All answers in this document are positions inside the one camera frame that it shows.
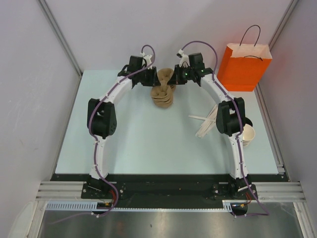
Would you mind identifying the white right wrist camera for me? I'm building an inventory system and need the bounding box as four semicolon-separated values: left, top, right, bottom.
177;49;190;67

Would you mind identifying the stack of paper cups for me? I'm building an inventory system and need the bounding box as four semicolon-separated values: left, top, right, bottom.
242;124;255;147

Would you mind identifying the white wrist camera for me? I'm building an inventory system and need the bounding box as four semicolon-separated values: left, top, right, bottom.
177;49;190;67
140;52;153;69

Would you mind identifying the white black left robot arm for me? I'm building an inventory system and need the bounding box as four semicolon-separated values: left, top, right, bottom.
87;53;159;180

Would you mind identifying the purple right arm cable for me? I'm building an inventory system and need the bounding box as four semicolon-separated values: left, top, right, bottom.
182;41;270;216

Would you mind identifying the white slotted cable duct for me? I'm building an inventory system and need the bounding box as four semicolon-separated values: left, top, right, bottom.
46;201;114;211

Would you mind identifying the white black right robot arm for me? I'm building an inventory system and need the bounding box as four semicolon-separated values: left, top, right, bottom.
168;50;248;180

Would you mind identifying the white wrapped straw pile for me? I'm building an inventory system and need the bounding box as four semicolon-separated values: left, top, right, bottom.
195;105;218;138

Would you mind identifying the stack of black lids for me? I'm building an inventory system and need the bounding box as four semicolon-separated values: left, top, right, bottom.
245;117;253;127

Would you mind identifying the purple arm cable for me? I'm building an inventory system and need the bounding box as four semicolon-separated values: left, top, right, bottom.
182;41;270;216
47;44;156;225

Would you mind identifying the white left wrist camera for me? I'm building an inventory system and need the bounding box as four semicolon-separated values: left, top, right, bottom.
140;52;153;69

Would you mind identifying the aluminium frame rail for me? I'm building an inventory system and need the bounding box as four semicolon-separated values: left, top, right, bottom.
36;181;84;201

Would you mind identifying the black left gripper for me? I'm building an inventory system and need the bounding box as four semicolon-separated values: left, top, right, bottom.
137;66;160;87

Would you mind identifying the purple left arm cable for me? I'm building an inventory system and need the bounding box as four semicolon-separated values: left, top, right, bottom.
47;44;156;225

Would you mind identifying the orange paper gift bag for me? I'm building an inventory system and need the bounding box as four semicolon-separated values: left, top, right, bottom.
217;40;272;92

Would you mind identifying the brown pulp cup carrier stack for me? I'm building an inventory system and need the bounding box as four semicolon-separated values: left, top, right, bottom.
151;68;176;109

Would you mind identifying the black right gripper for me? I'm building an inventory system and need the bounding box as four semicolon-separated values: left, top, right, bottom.
167;64;195;85

